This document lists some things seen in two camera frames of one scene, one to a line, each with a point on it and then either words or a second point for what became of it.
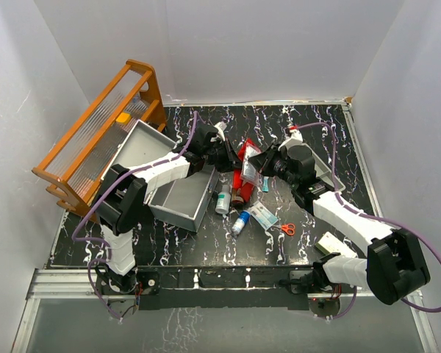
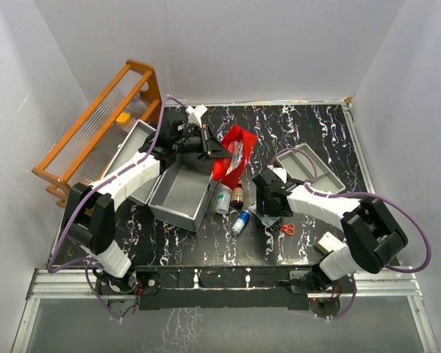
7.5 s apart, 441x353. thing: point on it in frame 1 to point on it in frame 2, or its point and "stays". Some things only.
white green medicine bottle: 223,201 stays
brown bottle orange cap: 237,199 stays
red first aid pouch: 245,190 to 239,143
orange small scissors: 289,229 stays
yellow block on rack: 123,118 stays
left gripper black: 231,161 to 210,148
